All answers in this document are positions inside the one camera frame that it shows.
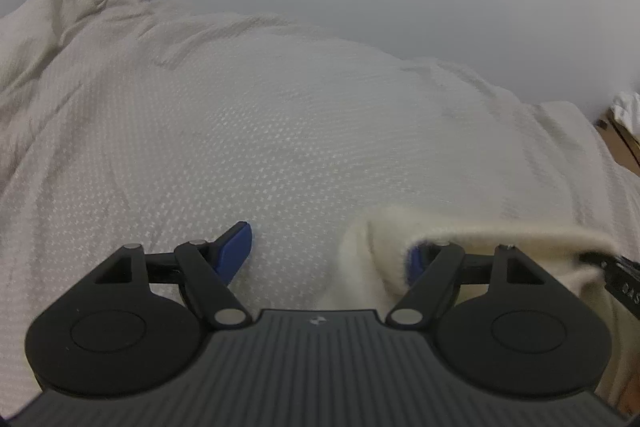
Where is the cream sweater with blue stripes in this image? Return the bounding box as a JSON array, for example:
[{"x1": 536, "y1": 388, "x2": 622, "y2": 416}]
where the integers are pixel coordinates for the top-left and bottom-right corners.
[{"x1": 318, "y1": 206, "x2": 639, "y2": 414}]

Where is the cardboard box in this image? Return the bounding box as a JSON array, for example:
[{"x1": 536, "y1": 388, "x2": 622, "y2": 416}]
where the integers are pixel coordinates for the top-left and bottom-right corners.
[{"x1": 596, "y1": 109, "x2": 640, "y2": 176}]

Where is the white crumpled cloth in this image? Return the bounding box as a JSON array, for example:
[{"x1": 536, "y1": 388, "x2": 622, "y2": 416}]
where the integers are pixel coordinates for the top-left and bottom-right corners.
[{"x1": 610, "y1": 92, "x2": 640, "y2": 135}]

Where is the grey bed cover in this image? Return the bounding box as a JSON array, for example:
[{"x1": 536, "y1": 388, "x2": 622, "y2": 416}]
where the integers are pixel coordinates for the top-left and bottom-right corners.
[{"x1": 1, "y1": 0, "x2": 639, "y2": 416}]

